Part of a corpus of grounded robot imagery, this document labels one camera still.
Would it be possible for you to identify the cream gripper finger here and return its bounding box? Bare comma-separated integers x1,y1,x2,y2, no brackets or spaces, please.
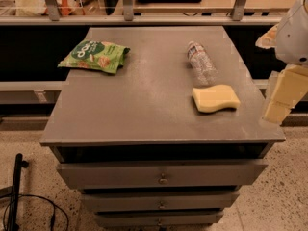
263,64,308,124

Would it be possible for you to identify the clear plastic water bottle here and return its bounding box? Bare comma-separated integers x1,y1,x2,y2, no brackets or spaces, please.
187,41,218,86

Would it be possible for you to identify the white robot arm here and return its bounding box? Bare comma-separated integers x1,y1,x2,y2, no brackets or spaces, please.
255,0,308,124

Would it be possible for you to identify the green rice chip bag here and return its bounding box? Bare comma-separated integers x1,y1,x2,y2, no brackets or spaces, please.
58,40,130,75

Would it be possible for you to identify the yellow sponge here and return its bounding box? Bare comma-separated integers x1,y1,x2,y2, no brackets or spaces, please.
192,85,241,113

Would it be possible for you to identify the grey drawer cabinet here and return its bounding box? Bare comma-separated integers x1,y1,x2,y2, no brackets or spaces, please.
38,25,287,231

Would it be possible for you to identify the middle grey drawer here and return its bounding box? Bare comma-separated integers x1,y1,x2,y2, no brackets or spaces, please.
82,191,239,212

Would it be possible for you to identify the grey drawer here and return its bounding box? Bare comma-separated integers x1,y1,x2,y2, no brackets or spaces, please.
57,159,267,190
82,191,239,212
95,210,223,227

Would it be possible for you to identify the top grey drawer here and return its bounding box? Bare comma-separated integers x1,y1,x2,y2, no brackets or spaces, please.
57,159,267,190

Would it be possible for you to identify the bottom grey drawer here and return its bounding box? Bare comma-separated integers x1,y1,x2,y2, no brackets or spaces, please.
95,210,223,227

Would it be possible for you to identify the black stand pole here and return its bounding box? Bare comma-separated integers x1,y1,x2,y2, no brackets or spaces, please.
7,153,29,231

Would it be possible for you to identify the metal railing frame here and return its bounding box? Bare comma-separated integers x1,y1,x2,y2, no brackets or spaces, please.
0,0,288,25

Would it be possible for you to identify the black cable on floor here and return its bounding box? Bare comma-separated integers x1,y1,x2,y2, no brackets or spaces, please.
0,193,70,231

